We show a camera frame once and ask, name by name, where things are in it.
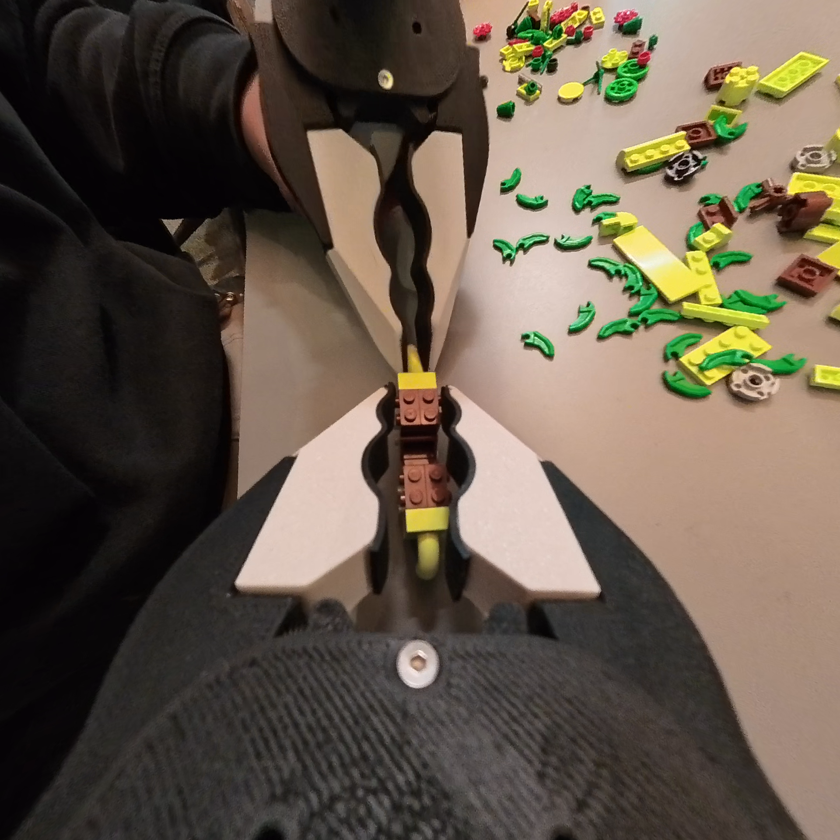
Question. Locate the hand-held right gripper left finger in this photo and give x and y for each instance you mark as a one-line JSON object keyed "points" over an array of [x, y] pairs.
{"points": [[308, 525]]}

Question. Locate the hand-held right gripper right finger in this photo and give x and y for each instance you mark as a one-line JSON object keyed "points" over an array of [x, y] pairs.
{"points": [[525, 525]]}

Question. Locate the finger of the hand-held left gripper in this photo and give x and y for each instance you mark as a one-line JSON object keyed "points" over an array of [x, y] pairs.
{"points": [[348, 216], [449, 197]]}

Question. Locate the lime horn piece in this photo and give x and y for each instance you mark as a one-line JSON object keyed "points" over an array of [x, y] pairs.
{"points": [[415, 359], [428, 558]]}

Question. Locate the brown and lime brick assembly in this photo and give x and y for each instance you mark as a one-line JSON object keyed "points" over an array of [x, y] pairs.
{"points": [[420, 410]]}

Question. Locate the heap of small flower pieces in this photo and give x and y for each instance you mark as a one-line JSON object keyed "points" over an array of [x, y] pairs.
{"points": [[571, 90]]}

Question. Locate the person's left forearm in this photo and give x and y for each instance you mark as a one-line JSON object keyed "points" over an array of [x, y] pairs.
{"points": [[164, 65]]}

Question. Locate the person's left hand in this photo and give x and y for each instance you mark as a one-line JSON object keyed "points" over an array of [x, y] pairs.
{"points": [[257, 124]]}

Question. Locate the scatter of lime bricks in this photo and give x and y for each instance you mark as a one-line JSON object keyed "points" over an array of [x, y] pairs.
{"points": [[656, 262]]}

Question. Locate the dark round plate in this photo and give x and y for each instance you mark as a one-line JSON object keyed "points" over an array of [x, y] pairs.
{"points": [[673, 167]]}

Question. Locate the grey round plate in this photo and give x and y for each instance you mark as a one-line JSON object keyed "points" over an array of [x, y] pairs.
{"points": [[802, 161], [740, 386]]}

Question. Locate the scatter of small brown bricks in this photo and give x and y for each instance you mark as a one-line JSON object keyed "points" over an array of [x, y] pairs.
{"points": [[806, 275]]}

